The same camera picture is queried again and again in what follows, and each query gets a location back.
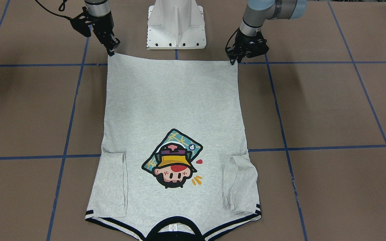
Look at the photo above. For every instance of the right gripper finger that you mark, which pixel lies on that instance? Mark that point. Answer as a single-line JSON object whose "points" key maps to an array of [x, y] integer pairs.
{"points": [[111, 51]]}

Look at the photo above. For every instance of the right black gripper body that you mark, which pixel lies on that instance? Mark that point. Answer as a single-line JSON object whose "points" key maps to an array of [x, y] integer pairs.
{"points": [[101, 24]]}

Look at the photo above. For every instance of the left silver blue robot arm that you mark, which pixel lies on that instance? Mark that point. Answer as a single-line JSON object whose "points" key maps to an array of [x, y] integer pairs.
{"points": [[258, 11]]}

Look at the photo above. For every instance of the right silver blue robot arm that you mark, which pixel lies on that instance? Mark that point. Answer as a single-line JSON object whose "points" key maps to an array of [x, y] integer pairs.
{"points": [[97, 13]]}

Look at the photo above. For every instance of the grey cartoon print t-shirt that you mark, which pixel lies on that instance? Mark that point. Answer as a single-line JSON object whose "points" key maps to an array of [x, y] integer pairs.
{"points": [[174, 164]]}

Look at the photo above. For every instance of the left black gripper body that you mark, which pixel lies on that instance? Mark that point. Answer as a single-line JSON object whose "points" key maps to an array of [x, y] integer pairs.
{"points": [[243, 42]]}

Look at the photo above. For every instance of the white camera mast base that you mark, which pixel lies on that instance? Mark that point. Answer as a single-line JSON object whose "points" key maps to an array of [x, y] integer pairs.
{"points": [[176, 25]]}

